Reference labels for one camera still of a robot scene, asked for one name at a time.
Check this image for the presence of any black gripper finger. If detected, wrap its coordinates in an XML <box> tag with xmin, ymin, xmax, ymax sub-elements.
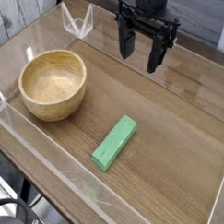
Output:
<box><xmin>118</xmin><ymin>17</ymin><xmax>136</xmax><ymax>59</ymax></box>
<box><xmin>147</xmin><ymin>35</ymin><xmax>168</xmax><ymax>73</ymax></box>

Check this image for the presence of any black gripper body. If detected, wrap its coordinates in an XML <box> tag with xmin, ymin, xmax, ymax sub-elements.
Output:
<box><xmin>116</xmin><ymin>0</ymin><xmax>181</xmax><ymax>46</ymax></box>

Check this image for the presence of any green rectangular block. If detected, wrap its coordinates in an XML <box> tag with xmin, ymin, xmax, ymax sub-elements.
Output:
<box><xmin>91</xmin><ymin>115</ymin><xmax>137</xmax><ymax>171</ymax></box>

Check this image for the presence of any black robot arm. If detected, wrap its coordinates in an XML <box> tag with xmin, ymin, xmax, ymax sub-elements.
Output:
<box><xmin>115</xmin><ymin>0</ymin><xmax>181</xmax><ymax>73</ymax></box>

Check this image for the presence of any brown wooden bowl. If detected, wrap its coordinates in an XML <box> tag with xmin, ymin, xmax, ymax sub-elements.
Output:
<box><xmin>18</xmin><ymin>49</ymin><xmax>87</xmax><ymax>122</ymax></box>

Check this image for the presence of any black table leg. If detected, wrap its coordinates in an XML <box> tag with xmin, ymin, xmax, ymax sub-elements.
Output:
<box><xmin>19</xmin><ymin>178</ymin><xmax>31</xmax><ymax>203</ymax></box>

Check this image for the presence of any clear acrylic tray wall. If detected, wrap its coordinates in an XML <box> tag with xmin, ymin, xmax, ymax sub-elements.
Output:
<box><xmin>0</xmin><ymin>2</ymin><xmax>224</xmax><ymax>224</ymax></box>

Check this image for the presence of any black metal bracket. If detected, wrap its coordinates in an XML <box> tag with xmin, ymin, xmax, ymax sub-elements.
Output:
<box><xmin>15</xmin><ymin>197</ymin><xmax>45</xmax><ymax>224</ymax></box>

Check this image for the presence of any black cable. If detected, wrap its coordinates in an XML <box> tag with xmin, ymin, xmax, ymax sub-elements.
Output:
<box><xmin>0</xmin><ymin>197</ymin><xmax>30</xmax><ymax>224</ymax></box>

